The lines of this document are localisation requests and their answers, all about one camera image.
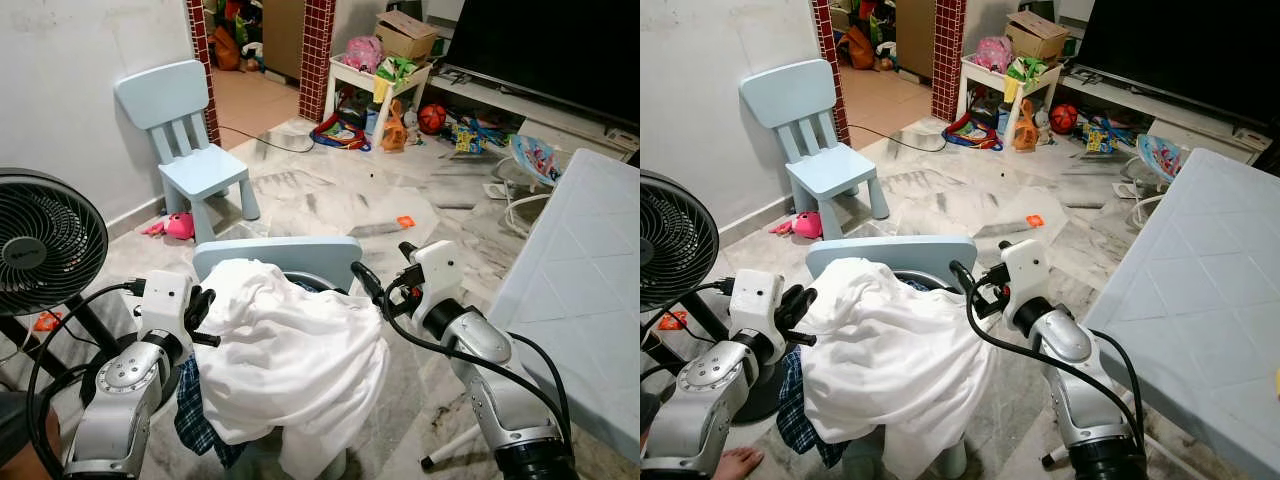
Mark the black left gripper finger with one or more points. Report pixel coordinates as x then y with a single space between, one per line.
200 305
797 305

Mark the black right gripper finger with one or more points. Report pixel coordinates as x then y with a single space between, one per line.
996 250
406 252

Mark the white shirt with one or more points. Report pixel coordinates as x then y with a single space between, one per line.
890 360
290 360

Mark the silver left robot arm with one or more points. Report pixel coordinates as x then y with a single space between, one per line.
125 400
705 400

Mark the small orange floor item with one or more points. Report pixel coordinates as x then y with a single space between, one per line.
1035 220
405 221

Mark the blue checked cloth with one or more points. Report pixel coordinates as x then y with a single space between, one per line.
805 420
205 420

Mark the pink plush toy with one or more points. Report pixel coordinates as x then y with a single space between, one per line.
805 225
178 225

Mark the pale blue round-back chair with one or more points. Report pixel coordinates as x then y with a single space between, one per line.
280 252
890 250

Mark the orange plastic toy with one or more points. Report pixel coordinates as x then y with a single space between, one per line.
1026 128
395 128

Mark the red toy ball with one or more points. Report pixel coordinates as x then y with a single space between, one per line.
432 118
1064 118

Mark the black floor fan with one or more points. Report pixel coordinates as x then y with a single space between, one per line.
45 240
675 240

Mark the pale blue children's chair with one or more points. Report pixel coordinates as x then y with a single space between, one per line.
820 165
185 165

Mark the colourful baby bouncer seat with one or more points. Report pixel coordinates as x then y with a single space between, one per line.
1160 158
535 160

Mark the small white children's table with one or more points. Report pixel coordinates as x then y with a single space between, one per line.
345 80
975 78

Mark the pale grey plastic folding table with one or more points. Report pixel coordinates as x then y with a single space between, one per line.
580 300
1190 300

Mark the green and yellow cloth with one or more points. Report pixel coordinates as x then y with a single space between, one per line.
395 72
1025 72

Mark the pink children's backpack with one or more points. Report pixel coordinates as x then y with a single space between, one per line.
362 55
992 55

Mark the brown cardboard box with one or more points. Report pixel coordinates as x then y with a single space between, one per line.
1035 35
405 35

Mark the black flat screen television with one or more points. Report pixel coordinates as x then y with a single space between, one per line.
1190 50
550 50

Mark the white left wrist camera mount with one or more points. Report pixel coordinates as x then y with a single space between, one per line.
165 305
755 305

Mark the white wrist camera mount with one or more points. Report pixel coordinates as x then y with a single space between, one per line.
755 305
438 275
1028 272
165 305

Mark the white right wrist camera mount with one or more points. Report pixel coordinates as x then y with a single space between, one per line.
438 275
1028 272

